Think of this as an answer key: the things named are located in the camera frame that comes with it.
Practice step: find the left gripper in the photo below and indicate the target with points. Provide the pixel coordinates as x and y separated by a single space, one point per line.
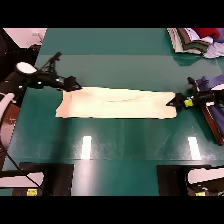
71 83

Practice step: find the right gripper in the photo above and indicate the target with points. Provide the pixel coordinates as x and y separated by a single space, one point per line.
180 101

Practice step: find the cream shirt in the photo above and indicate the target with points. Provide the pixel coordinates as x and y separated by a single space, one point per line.
116 103

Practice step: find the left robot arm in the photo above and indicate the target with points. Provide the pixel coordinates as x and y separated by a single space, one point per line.
30 78

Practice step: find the blue garment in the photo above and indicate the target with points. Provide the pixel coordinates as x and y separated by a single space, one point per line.
215 83

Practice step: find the olive garment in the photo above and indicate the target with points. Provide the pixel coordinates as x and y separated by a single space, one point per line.
193 45

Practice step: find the beige garment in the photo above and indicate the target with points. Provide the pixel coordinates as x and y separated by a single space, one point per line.
174 40

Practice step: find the lavender garment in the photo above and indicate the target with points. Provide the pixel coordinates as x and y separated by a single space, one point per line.
215 50

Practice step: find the red garment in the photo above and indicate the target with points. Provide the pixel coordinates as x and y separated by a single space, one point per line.
207 32

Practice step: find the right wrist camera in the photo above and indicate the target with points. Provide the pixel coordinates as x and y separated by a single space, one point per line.
193 84

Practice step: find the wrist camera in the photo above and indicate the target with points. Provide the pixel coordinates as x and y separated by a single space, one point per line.
52 61
193 84

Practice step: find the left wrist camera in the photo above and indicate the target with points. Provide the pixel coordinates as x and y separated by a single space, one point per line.
52 61

